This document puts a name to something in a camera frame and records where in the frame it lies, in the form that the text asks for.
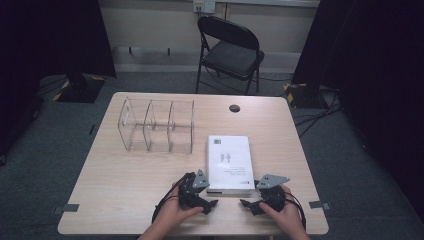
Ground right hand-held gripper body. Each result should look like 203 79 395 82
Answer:
255 173 290 212

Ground white wall socket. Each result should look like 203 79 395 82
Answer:
192 0 217 15

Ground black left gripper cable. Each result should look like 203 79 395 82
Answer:
151 173 188 225

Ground dark curtain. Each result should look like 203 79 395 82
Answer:
0 0 117 159
290 0 424 214

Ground black floor cables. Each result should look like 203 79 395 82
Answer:
293 88 345 139

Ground clear acrylic book rack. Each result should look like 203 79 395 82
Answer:
117 96 196 155

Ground black folding chair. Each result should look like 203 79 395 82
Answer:
194 15 266 96

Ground white book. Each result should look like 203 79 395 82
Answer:
206 134 256 198

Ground person's right hand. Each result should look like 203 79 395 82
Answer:
259 184 306 235

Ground person's left hand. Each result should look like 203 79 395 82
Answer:
151 181 205 234

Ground black stand base striped tape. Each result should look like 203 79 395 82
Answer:
52 73 108 104
282 82 330 110

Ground grey tape strip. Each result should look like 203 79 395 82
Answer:
52 203 81 215
308 200 332 211

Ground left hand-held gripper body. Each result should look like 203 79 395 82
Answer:
178 169 212 210

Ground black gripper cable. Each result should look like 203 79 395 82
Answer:
283 190 307 231
151 173 188 225

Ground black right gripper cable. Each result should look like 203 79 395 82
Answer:
283 190 307 231

